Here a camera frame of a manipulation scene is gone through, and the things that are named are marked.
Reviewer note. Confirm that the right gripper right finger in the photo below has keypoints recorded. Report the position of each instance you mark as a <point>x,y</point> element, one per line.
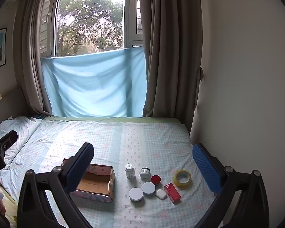
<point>252,209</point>

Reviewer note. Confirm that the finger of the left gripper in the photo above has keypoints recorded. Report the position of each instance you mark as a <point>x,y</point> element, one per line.
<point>8,140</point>

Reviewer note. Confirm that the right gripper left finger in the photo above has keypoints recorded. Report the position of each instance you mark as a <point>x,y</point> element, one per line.
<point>34,209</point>

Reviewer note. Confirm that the red rectangular carton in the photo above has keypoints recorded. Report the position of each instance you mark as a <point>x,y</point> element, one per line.
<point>172,193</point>

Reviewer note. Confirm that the white pill bottle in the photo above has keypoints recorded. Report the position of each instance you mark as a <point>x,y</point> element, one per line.
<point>130,171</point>

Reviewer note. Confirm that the open cardboard box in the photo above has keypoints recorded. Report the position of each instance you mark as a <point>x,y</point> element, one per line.
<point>91,181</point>

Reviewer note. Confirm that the brown curtain left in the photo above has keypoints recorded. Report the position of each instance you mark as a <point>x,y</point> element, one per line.
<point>33,39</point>

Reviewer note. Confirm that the brown curtain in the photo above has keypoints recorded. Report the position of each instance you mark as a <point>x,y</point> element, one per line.
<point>172,39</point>
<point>33,39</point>

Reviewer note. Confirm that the yellow tape roll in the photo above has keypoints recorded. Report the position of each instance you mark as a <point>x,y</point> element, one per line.
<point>182,178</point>

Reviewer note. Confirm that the white earbuds case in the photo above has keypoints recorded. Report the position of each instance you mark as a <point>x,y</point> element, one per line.
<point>161,194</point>

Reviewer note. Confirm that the checkered floral bed sheet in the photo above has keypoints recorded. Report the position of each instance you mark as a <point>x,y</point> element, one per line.
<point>162,146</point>

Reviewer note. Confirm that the red lid small jar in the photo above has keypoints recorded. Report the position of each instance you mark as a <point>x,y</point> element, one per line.
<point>155,179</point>

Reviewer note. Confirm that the pale green jar white lid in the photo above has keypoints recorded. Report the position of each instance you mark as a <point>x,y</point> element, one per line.
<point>148,188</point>

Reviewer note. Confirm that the black lid white jar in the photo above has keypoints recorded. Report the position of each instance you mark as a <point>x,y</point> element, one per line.
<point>145,173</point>

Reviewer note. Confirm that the light blue hanging cloth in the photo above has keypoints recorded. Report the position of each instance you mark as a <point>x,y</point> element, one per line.
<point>104,84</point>

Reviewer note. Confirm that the brown curtain right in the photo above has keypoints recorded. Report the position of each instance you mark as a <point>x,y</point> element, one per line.
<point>172,39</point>

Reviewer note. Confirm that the window frame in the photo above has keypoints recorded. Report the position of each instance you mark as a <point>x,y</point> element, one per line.
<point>77,27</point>

